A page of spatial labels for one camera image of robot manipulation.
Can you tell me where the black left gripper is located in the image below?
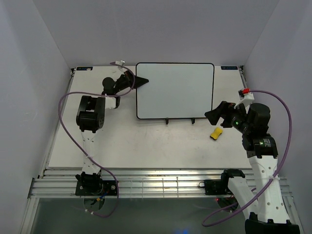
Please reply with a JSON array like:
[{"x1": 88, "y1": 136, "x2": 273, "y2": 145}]
[{"x1": 114, "y1": 71, "x2": 149, "y2": 94}]

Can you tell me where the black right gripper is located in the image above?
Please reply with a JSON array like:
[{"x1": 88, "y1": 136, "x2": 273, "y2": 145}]
[{"x1": 204, "y1": 100, "x2": 252, "y2": 134}]

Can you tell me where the yellow whiteboard eraser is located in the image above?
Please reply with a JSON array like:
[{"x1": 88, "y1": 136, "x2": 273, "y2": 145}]
[{"x1": 210, "y1": 127, "x2": 223, "y2": 140}]

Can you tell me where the black framed whiteboard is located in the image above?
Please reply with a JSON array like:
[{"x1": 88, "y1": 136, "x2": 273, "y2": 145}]
[{"x1": 136, "y1": 62, "x2": 215, "y2": 120}]

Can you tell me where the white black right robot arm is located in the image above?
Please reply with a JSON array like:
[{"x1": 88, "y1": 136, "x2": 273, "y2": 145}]
[{"x1": 205, "y1": 101, "x2": 300, "y2": 234}]

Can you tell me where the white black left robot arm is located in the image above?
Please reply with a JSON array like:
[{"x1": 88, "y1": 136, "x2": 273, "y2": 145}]
[{"x1": 76, "y1": 71, "x2": 149, "y2": 195}]

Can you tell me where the blue corner label right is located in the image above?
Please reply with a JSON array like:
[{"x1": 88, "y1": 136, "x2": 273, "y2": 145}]
[{"x1": 221, "y1": 66, "x2": 238, "y2": 70}]

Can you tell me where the blue corner label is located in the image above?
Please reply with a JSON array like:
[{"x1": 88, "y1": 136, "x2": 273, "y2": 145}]
[
  {"x1": 76, "y1": 66, "x2": 93, "y2": 71},
  {"x1": 221, "y1": 66, "x2": 238, "y2": 70}
]

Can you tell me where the blue corner label left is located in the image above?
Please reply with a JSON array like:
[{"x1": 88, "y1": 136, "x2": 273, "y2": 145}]
[{"x1": 76, "y1": 66, "x2": 93, "y2": 71}]

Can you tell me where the white wire whiteboard stand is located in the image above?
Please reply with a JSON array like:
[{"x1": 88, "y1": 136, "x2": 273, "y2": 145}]
[{"x1": 164, "y1": 117, "x2": 196, "y2": 125}]

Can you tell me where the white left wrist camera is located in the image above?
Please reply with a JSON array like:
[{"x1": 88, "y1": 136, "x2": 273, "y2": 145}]
[{"x1": 115, "y1": 60, "x2": 125, "y2": 66}]

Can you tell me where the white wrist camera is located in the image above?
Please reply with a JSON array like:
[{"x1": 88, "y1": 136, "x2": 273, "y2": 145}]
[
  {"x1": 234, "y1": 88, "x2": 254, "y2": 109},
  {"x1": 115, "y1": 60, "x2": 125, "y2": 66}
]

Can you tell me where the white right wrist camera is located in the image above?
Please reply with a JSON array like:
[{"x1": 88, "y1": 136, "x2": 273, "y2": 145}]
[{"x1": 234, "y1": 88, "x2": 254, "y2": 109}]

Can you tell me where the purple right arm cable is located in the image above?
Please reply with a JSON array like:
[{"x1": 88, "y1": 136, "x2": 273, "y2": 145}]
[{"x1": 201, "y1": 89, "x2": 293, "y2": 227}]

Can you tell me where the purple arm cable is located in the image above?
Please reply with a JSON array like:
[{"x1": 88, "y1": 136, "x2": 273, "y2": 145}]
[
  {"x1": 201, "y1": 89, "x2": 293, "y2": 227},
  {"x1": 58, "y1": 61, "x2": 136, "y2": 217}
]

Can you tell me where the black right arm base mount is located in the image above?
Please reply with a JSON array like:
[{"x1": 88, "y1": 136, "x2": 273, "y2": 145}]
[{"x1": 198, "y1": 179, "x2": 233, "y2": 195}]

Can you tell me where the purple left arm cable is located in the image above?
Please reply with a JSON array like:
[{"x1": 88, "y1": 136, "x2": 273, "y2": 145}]
[{"x1": 58, "y1": 61, "x2": 136, "y2": 217}]

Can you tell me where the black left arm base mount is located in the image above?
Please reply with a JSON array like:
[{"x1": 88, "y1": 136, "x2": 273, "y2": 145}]
[{"x1": 75, "y1": 172, "x2": 117, "y2": 196}]

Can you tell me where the aluminium table frame rail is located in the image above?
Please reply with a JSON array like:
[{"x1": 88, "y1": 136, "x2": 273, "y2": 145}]
[{"x1": 21, "y1": 65, "x2": 303, "y2": 234}]

